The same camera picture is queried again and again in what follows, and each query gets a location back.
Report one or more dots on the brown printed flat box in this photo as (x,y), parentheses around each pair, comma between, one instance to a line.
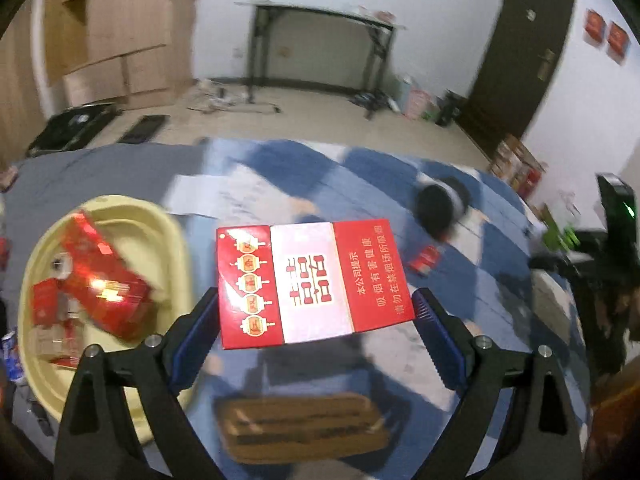
(300,427)

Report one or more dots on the black bag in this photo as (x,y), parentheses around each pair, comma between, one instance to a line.
(449,109)

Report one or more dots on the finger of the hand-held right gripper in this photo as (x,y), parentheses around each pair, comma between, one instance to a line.
(552,262)

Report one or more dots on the black folding table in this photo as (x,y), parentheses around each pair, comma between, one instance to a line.
(320,10)

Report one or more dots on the blue and white packet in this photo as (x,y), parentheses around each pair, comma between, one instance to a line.
(12,357)

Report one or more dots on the red fire extinguisher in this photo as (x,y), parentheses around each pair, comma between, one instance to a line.
(530,182)

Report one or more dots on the red and white carton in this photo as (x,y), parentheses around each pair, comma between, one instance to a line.
(310,285)

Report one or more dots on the black suitcase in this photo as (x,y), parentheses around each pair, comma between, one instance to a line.
(70,130)

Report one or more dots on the printed cardboard box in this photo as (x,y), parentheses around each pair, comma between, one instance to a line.
(512,160)

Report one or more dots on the yellow oval tray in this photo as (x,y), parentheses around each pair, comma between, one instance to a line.
(150,230)

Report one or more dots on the black and white polishing pad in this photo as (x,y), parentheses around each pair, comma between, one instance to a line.
(440,210)

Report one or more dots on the black floor mat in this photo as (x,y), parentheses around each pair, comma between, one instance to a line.
(144,129)

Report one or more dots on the red wall picture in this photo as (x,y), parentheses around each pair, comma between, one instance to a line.
(595,26)
(618,41)

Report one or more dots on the large shiny red box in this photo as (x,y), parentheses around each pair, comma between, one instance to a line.
(100,280)

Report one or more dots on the dark patterned cloth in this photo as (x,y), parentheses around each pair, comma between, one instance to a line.
(369,100)

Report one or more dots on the blue checkered plush blanket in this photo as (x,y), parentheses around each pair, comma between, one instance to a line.
(350,185)

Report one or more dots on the dark brown door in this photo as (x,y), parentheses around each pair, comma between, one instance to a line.
(520,55)

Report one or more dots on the wooden wardrobe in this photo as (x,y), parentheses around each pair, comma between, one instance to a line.
(125,15)

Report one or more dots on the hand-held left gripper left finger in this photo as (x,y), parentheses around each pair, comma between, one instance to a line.
(195,340)

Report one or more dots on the person's right forearm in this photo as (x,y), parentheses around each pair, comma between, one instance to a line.
(615,415)

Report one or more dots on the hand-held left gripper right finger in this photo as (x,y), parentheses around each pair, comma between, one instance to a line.
(440,340)

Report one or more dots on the pink bag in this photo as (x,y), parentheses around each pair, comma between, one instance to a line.
(419,104)

